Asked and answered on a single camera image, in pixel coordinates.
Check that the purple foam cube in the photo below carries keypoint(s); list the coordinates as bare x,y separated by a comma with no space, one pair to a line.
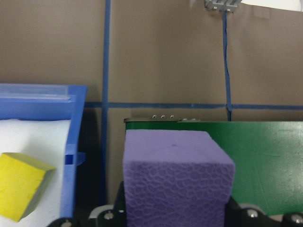
175,179

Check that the yellow foam cube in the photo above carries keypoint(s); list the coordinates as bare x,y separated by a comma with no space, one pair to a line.
19,184

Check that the green conveyor belt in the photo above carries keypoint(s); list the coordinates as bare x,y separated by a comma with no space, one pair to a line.
267,165

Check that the blue plastic storage bin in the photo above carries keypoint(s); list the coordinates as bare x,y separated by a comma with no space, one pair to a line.
73,132

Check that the white foam pad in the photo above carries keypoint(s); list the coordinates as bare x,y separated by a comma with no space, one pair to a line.
35,137

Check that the aluminium profile post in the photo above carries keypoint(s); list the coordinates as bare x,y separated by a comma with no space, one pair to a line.
221,4

